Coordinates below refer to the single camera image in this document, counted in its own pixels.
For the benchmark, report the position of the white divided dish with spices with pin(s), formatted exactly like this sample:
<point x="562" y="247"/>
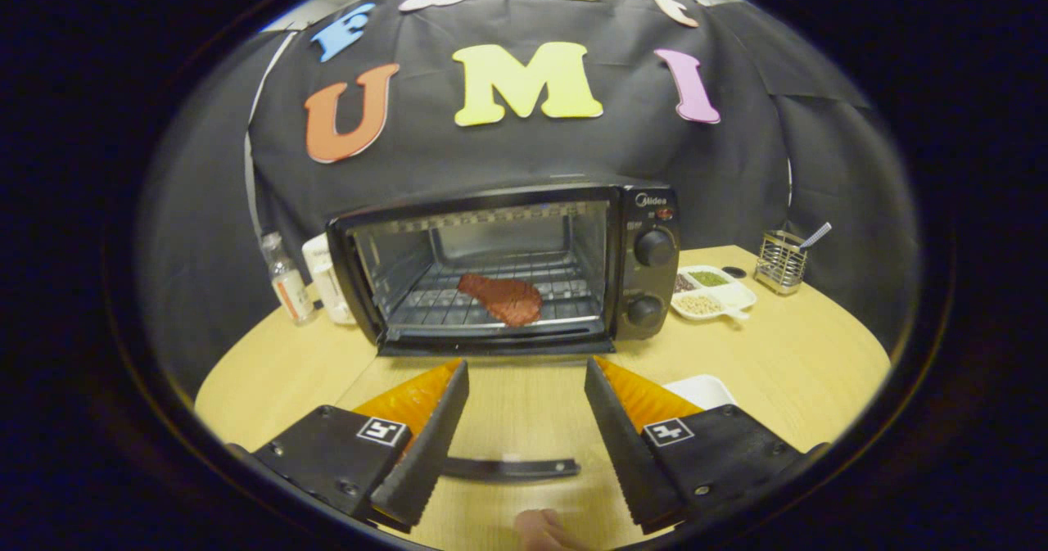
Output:
<point x="712" y="293"/>

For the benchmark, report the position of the black toaster oven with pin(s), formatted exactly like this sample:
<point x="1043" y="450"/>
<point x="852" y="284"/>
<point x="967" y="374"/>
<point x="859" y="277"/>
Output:
<point x="647" y="277"/>

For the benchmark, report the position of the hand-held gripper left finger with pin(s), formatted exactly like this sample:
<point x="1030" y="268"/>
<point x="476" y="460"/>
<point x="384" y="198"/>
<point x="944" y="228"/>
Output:
<point x="422" y="453"/>

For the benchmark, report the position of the metal spoon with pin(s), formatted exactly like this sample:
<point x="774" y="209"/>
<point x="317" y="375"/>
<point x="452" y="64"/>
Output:
<point x="817" y="234"/>

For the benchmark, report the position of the reddish brown meat piece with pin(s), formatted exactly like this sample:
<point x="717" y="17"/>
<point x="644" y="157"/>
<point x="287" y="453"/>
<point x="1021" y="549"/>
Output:
<point x="508" y="299"/>

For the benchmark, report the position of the clear glass bottle orange label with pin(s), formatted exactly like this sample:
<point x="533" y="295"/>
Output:
<point x="288" y="285"/>

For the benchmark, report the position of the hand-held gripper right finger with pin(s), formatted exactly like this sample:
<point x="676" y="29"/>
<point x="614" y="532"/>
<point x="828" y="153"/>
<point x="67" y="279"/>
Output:
<point x="626" y="453"/>

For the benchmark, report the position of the white rectangular tray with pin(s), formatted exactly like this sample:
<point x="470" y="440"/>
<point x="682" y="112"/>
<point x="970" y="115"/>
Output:
<point x="700" y="389"/>

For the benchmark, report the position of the small black round lid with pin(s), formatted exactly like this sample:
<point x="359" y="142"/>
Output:
<point x="734" y="272"/>

